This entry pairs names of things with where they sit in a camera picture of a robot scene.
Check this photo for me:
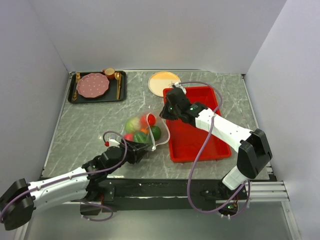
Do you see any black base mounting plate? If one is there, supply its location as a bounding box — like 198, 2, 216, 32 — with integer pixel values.
83, 178, 233, 212

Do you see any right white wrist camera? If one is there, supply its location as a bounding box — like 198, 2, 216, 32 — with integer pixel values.
171, 81, 187, 94

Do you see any pink dotted plate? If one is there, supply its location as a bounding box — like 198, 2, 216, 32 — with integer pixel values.
76, 73, 110, 99

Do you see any purple cable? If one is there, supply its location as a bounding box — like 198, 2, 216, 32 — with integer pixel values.
172, 81, 251, 213
0, 130, 128, 223

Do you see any light green apple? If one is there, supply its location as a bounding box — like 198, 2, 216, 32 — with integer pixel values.
124, 117, 141, 134

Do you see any red tomato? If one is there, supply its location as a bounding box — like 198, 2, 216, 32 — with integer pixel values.
140, 113, 157, 128

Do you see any beige round plate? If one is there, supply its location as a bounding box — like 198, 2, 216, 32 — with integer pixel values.
148, 71, 181, 98

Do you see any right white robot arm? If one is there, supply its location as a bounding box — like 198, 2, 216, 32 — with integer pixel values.
160, 87, 273, 199

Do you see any green lime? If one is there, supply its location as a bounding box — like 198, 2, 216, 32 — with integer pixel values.
150, 125, 162, 141

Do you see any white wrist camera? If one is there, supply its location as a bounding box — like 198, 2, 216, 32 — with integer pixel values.
104, 138, 120, 148
171, 81, 187, 94

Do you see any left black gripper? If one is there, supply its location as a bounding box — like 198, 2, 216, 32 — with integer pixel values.
106, 138, 149, 174

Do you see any red apple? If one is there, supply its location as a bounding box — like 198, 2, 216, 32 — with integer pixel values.
124, 133, 134, 142

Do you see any red plastic bin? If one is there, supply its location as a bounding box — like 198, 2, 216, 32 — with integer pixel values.
166, 86, 232, 163

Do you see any gold spoon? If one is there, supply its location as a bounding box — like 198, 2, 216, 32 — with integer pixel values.
114, 72, 122, 100

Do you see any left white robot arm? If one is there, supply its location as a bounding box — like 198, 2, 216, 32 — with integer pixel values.
0, 140, 156, 231

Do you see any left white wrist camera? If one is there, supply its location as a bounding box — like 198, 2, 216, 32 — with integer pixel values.
104, 138, 120, 148

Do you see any orange fruit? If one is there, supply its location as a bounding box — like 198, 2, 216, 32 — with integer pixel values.
140, 128, 149, 135

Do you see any clear zip top bag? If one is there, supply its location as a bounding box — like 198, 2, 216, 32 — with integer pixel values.
124, 112, 171, 151

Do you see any orange cup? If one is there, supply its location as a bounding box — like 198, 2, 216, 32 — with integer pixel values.
102, 68, 116, 80

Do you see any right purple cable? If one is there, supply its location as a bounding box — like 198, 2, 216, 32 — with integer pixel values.
172, 81, 251, 213

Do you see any gold fork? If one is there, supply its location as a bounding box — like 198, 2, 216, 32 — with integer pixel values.
72, 72, 81, 101

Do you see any aluminium rail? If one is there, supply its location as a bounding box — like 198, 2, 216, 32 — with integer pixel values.
25, 181, 290, 204

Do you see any green bell pepper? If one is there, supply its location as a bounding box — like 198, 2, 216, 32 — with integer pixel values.
133, 131, 148, 144

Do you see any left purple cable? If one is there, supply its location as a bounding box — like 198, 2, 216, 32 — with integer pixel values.
0, 130, 128, 223

